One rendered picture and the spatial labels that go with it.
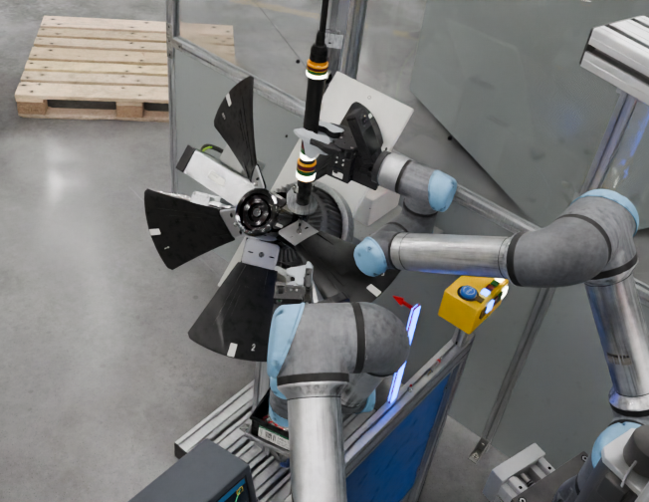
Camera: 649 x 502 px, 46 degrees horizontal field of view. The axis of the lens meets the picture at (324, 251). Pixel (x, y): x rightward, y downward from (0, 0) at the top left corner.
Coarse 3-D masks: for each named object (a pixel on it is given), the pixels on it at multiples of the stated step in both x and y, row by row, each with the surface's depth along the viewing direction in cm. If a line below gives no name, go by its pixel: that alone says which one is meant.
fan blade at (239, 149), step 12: (240, 84) 190; (252, 84) 187; (240, 96) 190; (252, 96) 186; (228, 108) 196; (240, 108) 190; (252, 108) 186; (216, 120) 202; (228, 120) 197; (240, 120) 190; (252, 120) 186; (228, 132) 198; (240, 132) 191; (252, 132) 186; (228, 144) 201; (240, 144) 192; (252, 144) 186; (240, 156) 195; (252, 156) 187; (252, 168) 188
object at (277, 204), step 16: (256, 192) 181; (272, 192) 180; (240, 208) 183; (272, 208) 180; (288, 208) 183; (240, 224) 182; (256, 224) 180; (272, 224) 178; (288, 224) 184; (272, 240) 185
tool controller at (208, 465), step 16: (208, 448) 129; (176, 464) 126; (192, 464) 126; (208, 464) 126; (224, 464) 125; (240, 464) 125; (160, 480) 124; (176, 480) 123; (192, 480) 123; (208, 480) 123; (224, 480) 122; (240, 480) 124; (144, 496) 121; (160, 496) 121; (176, 496) 121; (192, 496) 120; (208, 496) 120; (224, 496) 122; (240, 496) 125
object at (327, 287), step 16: (304, 240) 179; (320, 240) 180; (336, 240) 182; (304, 256) 176; (320, 256) 176; (336, 256) 177; (352, 256) 178; (320, 272) 173; (336, 272) 174; (352, 272) 174; (320, 288) 171; (336, 288) 171; (352, 288) 171; (384, 288) 172
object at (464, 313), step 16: (448, 288) 190; (480, 288) 192; (496, 288) 192; (448, 304) 191; (464, 304) 187; (480, 304) 187; (496, 304) 197; (448, 320) 193; (464, 320) 190; (480, 320) 192
